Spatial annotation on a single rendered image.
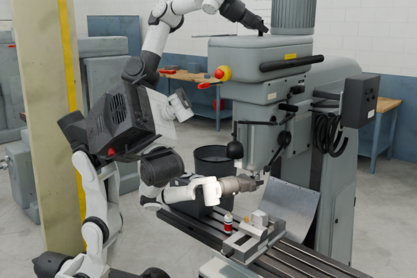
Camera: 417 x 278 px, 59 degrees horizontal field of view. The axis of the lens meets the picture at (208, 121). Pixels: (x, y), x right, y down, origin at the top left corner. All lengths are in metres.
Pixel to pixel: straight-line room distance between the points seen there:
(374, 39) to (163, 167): 4.78
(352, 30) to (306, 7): 4.24
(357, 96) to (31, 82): 2.13
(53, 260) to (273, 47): 1.54
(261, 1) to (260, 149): 5.31
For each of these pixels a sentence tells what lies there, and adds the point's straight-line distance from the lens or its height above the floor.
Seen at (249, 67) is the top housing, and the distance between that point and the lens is 1.36.
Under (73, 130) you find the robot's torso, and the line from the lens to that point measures 1.69.
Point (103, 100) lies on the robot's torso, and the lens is 1.48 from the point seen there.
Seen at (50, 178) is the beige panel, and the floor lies 0.78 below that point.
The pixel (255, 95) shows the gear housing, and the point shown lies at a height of 1.67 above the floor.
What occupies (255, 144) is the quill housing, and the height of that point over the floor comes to 1.45.
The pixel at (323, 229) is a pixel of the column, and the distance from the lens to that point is 2.13.
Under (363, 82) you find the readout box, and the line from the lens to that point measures 1.61.
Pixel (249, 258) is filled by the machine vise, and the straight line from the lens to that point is 1.72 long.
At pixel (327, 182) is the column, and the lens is 2.01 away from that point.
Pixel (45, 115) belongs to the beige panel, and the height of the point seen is 1.27.
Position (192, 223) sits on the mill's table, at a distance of 1.98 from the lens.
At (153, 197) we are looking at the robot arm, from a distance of 1.60.
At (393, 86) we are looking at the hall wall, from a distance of 5.78.
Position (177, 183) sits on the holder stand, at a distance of 2.03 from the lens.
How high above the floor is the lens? 1.96
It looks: 16 degrees down
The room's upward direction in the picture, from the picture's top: straight up
